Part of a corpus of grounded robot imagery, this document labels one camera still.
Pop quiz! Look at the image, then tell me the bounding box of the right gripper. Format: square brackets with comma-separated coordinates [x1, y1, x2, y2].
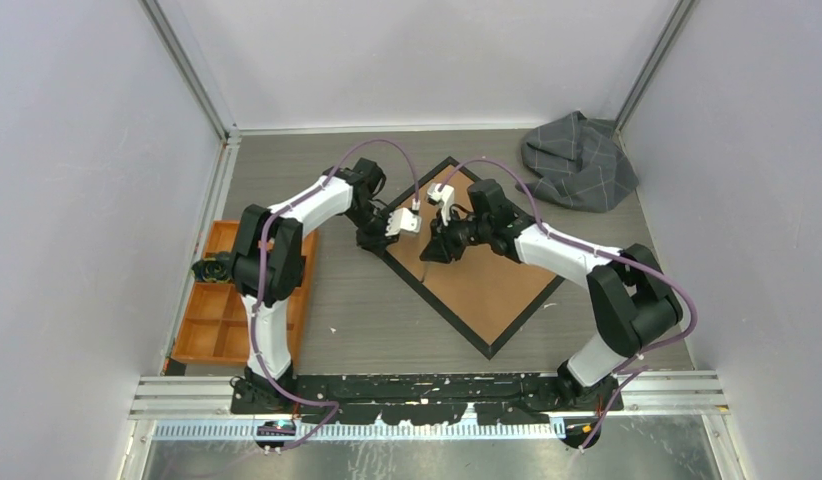
[420, 209, 490, 267]

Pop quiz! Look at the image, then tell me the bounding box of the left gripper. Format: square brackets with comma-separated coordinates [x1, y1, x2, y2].
[345, 205, 401, 258]

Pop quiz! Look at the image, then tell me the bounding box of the black picture frame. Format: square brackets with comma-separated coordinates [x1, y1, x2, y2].
[382, 157, 563, 359]

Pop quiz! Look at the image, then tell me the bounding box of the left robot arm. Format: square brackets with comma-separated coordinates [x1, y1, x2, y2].
[228, 158, 398, 414]

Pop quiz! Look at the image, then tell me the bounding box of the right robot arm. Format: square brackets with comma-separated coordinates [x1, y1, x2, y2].
[420, 179, 682, 411]

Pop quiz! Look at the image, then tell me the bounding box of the grey checked cloth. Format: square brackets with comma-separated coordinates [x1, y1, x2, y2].
[519, 111, 639, 213]

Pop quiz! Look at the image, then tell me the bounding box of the orange wooden divided tray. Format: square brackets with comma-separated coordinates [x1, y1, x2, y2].
[170, 230, 320, 366]

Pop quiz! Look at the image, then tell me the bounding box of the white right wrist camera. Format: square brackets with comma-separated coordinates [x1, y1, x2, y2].
[427, 183, 455, 226]

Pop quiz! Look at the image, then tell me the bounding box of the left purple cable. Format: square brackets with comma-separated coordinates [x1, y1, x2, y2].
[249, 139, 422, 454]

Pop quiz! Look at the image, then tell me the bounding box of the purple cable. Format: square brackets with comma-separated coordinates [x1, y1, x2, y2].
[249, 139, 422, 454]
[437, 156, 699, 453]

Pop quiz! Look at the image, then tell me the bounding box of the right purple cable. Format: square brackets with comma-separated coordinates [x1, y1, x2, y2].
[437, 156, 699, 453]

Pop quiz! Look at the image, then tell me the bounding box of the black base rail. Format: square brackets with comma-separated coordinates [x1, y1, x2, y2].
[229, 373, 623, 426]

